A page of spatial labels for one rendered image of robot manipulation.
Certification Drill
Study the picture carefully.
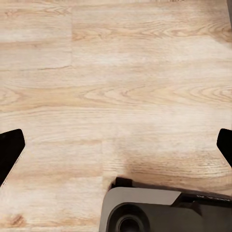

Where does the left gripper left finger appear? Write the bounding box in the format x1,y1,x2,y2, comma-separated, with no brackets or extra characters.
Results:
0,129,25,187

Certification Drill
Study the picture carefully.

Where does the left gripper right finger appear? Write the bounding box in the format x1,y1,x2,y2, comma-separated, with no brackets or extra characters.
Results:
217,128,232,167

